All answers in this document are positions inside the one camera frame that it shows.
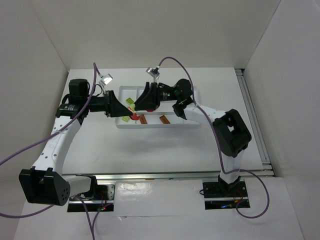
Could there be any yellow-green square lego brick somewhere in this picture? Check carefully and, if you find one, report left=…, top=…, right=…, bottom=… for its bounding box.
left=121, top=116, right=131, bottom=123

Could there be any pale yellow lego brick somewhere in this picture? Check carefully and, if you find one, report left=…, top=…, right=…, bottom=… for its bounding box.
left=125, top=97, right=135, bottom=105

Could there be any red and yellow lego block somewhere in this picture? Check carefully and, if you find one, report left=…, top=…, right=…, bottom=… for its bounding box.
left=128, top=103, right=140, bottom=121

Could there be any orange lego plate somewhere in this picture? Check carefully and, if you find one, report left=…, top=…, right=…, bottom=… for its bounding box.
left=159, top=115, right=170, bottom=125
left=138, top=114, right=148, bottom=125

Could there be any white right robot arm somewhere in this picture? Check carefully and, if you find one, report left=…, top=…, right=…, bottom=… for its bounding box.
left=134, top=79, right=252, bottom=192

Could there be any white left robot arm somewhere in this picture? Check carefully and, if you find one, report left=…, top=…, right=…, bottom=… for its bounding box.
left=18, top=74, right=133, bottom=206

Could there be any white divided sorting tray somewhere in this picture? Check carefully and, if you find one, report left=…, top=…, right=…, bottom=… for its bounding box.
left=114, top=85, right=200, bottom=129

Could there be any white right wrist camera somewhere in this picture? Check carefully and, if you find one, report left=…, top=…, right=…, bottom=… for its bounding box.
left=146, top=66, right=160, bottom=82

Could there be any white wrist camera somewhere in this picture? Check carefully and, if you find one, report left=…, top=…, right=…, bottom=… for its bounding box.
left=98, top=74, right=113, bottom=88
left=146, top=66, right=160, bottom=82

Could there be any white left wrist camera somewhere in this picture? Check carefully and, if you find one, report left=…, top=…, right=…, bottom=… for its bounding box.
left=98, top=74, right=113, bottom=88

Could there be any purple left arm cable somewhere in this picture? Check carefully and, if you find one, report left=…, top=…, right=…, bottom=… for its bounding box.
left=0, top=62, right=106, bottom=240

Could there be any aluminium front rail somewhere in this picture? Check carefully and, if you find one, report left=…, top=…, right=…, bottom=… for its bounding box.
left=62, top=171, right=273, bottom=182

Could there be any aluminium side rail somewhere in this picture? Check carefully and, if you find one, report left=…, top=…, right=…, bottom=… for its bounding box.
left=234, top=68, right=276, bottom=177

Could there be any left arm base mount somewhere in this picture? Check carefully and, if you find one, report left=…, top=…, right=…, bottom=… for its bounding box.
left=67, top=183, right=116, bottom=213

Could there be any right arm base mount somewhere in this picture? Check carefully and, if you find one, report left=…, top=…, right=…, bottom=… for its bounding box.
left=199, top=181, right=251, bottom=210

